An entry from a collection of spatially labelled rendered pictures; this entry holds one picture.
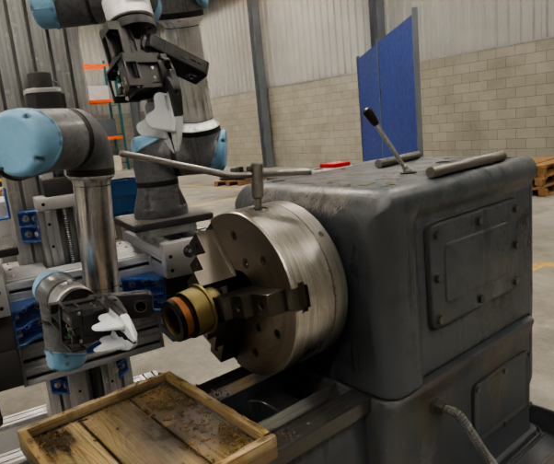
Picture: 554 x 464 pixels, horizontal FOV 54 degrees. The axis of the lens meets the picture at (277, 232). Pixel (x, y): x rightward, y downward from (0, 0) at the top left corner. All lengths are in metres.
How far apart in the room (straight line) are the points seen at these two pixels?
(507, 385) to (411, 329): 0.44
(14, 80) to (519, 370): 1.48
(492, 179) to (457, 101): 11.40
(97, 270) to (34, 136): 0.33
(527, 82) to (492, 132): 1.18
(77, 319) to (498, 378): 0.93
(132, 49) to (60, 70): 0.75
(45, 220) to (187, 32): 0.61
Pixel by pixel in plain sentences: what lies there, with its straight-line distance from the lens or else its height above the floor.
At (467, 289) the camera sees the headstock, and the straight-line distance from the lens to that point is 1.19.
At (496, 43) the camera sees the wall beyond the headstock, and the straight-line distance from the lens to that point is 12.22.
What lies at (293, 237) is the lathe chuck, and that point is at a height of 1.19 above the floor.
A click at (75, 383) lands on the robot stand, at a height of 0.72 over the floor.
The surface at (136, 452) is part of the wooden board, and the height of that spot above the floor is 0.89.
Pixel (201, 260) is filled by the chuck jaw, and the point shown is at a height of 1.16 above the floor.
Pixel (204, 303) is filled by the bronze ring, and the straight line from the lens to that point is 0.93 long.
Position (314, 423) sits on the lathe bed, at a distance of 1.01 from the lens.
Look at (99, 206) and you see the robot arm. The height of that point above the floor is 1.25.
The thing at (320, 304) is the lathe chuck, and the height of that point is 1.08.
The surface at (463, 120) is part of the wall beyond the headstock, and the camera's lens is 12.54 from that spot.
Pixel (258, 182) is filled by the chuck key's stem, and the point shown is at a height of 1.29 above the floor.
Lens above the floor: 1.39
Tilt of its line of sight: 11 degrees down
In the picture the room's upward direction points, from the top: 6 degrees counter-clockwise
